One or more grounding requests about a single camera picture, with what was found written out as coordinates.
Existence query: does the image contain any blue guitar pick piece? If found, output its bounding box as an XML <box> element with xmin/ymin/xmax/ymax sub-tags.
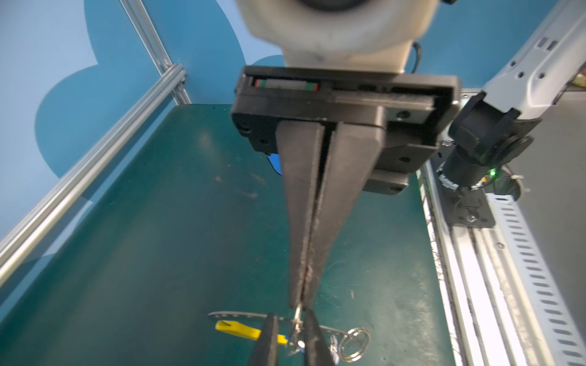
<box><xmin>267</xmin><ymin>154</ymin><xmax>282</xmax><ymax>175</ymax></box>

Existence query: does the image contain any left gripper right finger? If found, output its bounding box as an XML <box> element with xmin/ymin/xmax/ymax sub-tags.
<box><xmin>302</xmin><ymin>124</ymin><xmax>386</xmax><ymax>309</ymax></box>

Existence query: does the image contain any key with blue tag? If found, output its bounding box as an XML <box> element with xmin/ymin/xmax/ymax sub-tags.
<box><xmin>287</xmin><ymin>302</ymin><xmax>304</xmax><ymax>356</ymax></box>

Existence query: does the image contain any right controller board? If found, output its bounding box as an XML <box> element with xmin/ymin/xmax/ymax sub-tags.
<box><xmin>484</xmin><ymin>164</ymin><xmax>527</xmax><ymax>201</ymax></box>

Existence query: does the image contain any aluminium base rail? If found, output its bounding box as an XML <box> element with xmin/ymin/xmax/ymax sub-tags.
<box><xmin>418</xmin><ymin>165</ymin><xmax>585</xmax><ymax>365</ymax></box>

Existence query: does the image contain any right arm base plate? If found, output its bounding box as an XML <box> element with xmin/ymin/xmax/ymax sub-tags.
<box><xmin>440</xmin><ymin>187</ymin><xmax>496</xmax><ymax>229</ymax></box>

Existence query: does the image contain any metal key organizer ring yellow tab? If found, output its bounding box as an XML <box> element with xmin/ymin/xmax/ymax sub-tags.
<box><xmin>208</xmin><ymin>310</ymin><xmax>372</xmax><ymax>364</ymax></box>

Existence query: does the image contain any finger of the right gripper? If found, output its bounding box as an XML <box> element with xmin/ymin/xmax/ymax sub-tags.
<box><xmin>247</xmin><ymin>314</ymin><xmax>279</xmax><ymax>366</ymax></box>
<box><xmin>303</xmin><ymin>309</ymin><xmax>335</xmax><ymax>366</ymax></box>

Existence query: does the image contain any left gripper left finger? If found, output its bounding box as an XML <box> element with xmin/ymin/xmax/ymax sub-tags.
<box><xmin>276</xmin><ymin>120</ymin><xmax>324</xmax><ymax>309</ymax></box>

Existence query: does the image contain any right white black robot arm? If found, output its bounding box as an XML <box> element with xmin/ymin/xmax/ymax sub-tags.
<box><xmin>231</xmin><ymin>1</ymin><xmax>585</xmax><ymax>365</ymax></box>

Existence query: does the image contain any key with white tag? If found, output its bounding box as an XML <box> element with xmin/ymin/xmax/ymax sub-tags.
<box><xmin>329</xmin><ymin>333</ymin><xmax>341</xmax><ymax>366</ymax></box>

